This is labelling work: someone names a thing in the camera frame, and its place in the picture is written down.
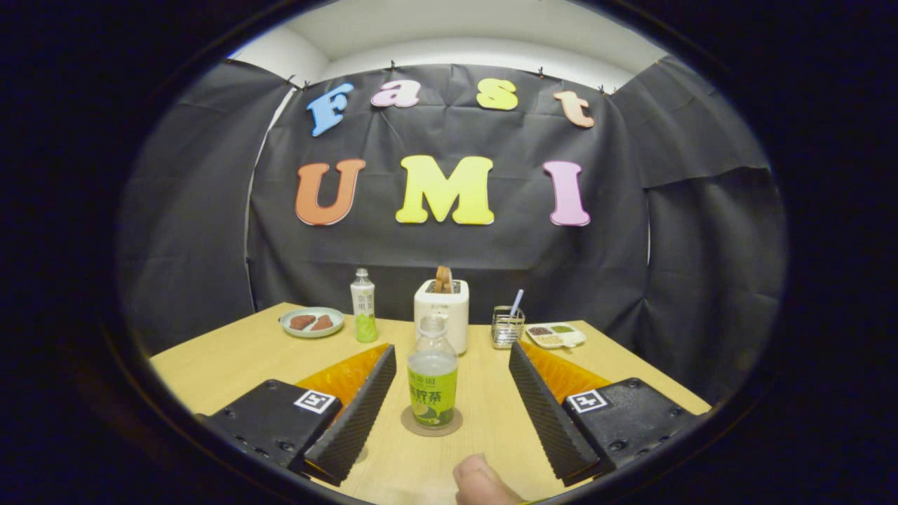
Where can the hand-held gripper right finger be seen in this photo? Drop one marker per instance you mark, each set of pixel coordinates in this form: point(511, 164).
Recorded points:
point(544, 414)

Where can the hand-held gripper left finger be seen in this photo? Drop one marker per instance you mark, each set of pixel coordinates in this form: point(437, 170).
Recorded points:
point(361, 414)

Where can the round brown coaster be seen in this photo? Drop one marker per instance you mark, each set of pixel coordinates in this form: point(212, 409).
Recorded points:
point(407, 424)

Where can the juice bottle with green label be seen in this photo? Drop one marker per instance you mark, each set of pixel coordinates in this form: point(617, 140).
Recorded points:
point(433, 393)

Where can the small capped green drink bottle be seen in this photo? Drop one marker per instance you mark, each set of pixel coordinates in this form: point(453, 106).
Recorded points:
point(363, 308)

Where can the wooden table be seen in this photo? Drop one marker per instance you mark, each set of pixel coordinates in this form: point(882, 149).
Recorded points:
point(484, 421)

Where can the white divided dish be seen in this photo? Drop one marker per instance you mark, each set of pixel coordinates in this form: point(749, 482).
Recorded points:
point(554, 337)

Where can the pale green plate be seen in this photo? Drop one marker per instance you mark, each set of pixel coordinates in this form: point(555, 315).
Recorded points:
point(312, 334)

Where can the brown food piece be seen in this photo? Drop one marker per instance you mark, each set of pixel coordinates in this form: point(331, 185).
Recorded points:
point(302, 322)
point(324, 323)

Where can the pale straw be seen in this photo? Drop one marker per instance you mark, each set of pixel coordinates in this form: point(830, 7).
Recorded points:
point(516, 303)

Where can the white toaster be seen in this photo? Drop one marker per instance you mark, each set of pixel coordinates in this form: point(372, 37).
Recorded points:
point(452, 315)

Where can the bread slice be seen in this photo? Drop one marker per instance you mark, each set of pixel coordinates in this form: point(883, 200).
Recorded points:
point(443, 279)

